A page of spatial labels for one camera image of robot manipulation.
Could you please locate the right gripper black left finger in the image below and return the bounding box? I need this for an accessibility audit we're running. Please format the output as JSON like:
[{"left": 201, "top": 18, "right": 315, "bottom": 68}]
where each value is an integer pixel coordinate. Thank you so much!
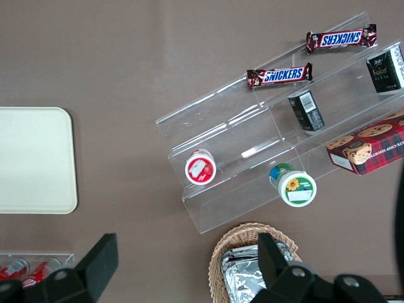
[{"left": 42, "top": 233, "right": 119, "bottom": 303}]

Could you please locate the black drink carton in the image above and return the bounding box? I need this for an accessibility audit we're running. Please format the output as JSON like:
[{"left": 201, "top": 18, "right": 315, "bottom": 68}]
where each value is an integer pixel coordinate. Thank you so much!
[
  {"left": 365, "top": 44, "right": 404, "bottom": 94},
  {"left": 287, "top": 90, "right": 326, "bottom": 133}
]

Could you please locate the clear acrylic bottle rack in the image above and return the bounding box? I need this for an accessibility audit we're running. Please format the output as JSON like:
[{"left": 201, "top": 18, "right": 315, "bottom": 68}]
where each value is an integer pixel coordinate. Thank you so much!
[{"left": 0, "top": 251, "right": 76, "bottom": 303}]

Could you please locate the green lid sunflower cup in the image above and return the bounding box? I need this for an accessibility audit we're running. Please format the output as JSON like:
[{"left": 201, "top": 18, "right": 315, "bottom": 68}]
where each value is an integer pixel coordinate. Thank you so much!
[{"left": 268, "top": 162, "right": 318, "bottom": 208}]

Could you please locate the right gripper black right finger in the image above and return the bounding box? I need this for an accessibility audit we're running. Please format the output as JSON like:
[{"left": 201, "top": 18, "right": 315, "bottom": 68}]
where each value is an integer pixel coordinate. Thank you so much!
[{"left": 257, "top": 232, "right": 317, "bottom": 303}]

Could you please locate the light wicker basket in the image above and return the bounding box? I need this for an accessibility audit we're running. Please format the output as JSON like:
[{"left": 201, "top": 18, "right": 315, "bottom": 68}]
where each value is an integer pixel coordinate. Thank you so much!
[{"left": 208, "top": 222, "right": 304, "bottom": 303}]

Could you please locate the Snickers chocolate bar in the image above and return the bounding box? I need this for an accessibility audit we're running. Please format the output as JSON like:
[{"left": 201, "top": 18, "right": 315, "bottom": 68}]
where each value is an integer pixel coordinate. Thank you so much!
[
  {"left": 305, "top": 23, "right": 379, "bottom": 55},
  {"left": 246, "top": 61, "right": 314, "bottom": 91}
]

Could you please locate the clear acrylic stepped shelf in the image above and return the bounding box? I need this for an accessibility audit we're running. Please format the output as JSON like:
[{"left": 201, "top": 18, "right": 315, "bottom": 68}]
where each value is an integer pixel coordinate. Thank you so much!
[{"left": 155, "top": 11, "right": 404, "bottom": 235}]

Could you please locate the foil wrapped pack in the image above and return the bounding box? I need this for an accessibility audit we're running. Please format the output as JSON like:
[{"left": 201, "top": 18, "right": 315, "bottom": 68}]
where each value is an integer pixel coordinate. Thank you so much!
[{"left": 220, "top": 239, "right": 296, "bottom": 303}]

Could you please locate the cream plastic tray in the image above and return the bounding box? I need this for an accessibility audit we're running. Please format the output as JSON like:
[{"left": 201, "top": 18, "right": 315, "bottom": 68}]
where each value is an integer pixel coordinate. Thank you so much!
[{"left": 0, "top": 106, "right": 78, "bottom": 215}]

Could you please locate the red lid yogurt cup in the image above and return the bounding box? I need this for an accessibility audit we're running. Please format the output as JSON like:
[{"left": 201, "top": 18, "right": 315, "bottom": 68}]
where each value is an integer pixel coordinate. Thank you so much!
[{"left": 184, "top": 148, "right": 218, "bottom": 186}]

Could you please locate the red tartan cookie box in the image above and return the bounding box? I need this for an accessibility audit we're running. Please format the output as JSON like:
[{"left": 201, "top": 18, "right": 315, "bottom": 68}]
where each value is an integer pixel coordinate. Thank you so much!
[{"left": 325, "top": 109, "right": 404, "bottom": 176}]

